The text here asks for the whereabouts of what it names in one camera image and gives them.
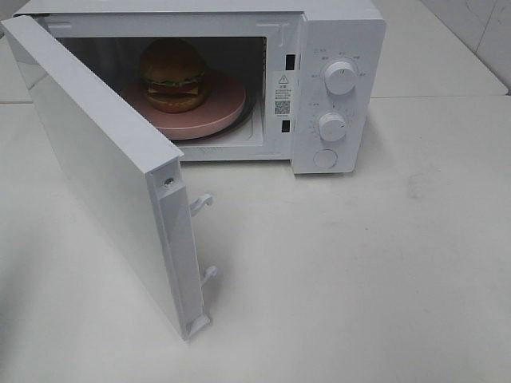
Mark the white microwave oven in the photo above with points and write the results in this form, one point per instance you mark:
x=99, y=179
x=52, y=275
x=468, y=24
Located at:
x=279, y=49

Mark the round white door button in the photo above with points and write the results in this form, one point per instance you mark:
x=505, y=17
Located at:
x=325, y=158

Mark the white microwave door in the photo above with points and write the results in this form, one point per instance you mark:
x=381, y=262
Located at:
x=126, y=172

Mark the white lower microwave knob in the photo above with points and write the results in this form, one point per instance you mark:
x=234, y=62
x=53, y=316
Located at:
x=332, y=127

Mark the burger with lettuce and tomato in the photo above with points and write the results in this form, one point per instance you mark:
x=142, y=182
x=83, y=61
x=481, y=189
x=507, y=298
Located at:
x=174, y=75

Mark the white upper microwave knob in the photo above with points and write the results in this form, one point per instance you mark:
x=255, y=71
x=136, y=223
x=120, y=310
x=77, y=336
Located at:
x=340, y=77

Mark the white microwave knob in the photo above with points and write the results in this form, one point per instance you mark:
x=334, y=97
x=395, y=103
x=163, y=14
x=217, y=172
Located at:
x=332, y=127
x=340, y=77

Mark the pink round plate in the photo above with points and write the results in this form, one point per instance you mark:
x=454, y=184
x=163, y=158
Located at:
x=208, y=109

